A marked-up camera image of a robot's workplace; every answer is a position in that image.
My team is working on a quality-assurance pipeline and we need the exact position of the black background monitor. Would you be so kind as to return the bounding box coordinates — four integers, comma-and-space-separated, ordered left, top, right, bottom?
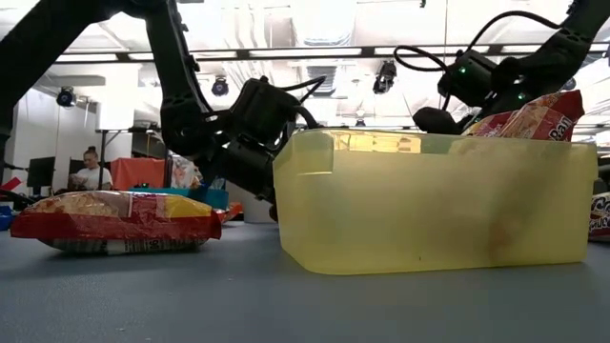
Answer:
27, 155, 56, 190

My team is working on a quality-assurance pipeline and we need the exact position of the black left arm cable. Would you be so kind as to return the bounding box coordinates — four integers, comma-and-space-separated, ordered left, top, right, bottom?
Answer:
280, 75, 328, 131

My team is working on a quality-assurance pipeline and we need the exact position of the black lamp stand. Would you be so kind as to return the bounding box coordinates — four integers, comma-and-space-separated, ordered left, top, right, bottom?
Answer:
97, 129, 110, 192

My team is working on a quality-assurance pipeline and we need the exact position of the white rectangular lamp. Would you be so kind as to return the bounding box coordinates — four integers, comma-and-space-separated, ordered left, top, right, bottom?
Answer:
96, 101, 135, 131

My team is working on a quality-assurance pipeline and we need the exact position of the black ceiling spotlight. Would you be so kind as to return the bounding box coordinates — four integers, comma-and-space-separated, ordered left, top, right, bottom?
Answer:
55, 85, 77, 109
372, 59, 398, 95
211, 75, 231, 98

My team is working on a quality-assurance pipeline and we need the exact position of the blue Maruchan ramen pack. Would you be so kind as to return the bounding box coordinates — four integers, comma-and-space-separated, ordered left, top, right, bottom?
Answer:
168, 154, 205, 191

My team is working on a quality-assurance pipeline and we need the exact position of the person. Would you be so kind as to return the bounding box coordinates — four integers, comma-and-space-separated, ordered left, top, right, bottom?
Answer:
68, 146, 114, 192

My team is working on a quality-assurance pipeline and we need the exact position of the black overhead light bar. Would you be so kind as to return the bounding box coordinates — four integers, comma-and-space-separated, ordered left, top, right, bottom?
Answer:
51, 43, 610, 63

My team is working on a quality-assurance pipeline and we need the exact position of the teal plastic bin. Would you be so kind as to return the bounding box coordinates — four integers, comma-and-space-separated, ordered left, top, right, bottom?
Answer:
127, 186, 231, 212

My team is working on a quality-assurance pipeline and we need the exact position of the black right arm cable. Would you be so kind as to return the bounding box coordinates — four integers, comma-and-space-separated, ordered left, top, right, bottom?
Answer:
393, 10, 566, 75

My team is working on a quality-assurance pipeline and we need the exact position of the yellow translucent plastic bin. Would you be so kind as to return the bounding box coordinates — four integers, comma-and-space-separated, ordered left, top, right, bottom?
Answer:
273, 127, 600, 276

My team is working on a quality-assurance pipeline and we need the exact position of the silver ventilation duct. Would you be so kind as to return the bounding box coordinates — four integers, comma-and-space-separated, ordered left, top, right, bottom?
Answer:
304, 28, 356, 96

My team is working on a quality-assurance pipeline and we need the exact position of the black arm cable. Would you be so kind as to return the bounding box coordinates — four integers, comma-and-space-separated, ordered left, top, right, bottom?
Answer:
280, 75, 328, 131
393, 10, 566, 75

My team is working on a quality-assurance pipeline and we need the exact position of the orange partition panel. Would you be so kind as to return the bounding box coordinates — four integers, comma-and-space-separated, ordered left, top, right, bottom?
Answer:
111, 157, 167, 192

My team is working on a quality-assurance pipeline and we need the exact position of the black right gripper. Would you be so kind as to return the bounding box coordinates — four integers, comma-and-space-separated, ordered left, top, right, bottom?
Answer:
412, 49, 507, 136

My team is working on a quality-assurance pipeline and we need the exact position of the orange Maruchan chicken ramen pack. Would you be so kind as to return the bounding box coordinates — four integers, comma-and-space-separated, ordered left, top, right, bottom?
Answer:
214, 201, 245, 225

